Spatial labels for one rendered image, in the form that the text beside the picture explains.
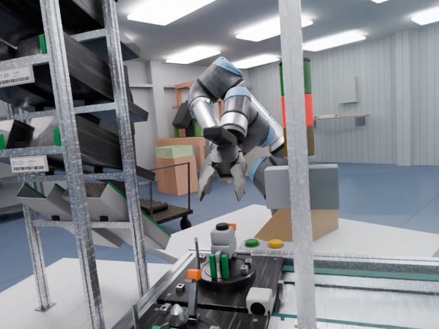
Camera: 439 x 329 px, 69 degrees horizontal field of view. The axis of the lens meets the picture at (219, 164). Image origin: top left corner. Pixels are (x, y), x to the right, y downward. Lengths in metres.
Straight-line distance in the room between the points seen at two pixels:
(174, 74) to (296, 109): 8.20
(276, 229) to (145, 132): 6.95
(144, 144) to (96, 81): 7.22
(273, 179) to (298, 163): 0.06
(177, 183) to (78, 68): 5.51
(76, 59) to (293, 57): 0.43
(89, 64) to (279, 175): 0.46
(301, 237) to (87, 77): 0.53
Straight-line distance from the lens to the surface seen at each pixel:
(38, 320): 1.03
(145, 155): 7.97
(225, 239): 0.73
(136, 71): 8.08
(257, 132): 0.93
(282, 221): 1.18
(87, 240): 0.65
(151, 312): 0.70
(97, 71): 0.76
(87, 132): 0.72
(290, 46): 0.52
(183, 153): 6.24
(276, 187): 0.56
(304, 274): 0.57
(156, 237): 0.89
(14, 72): 0.70
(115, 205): 0.77
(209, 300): 0.71
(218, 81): 1.24
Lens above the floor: 1.33
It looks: 7 degrees down
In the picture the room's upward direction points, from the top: 5 degrees counter-clockwise
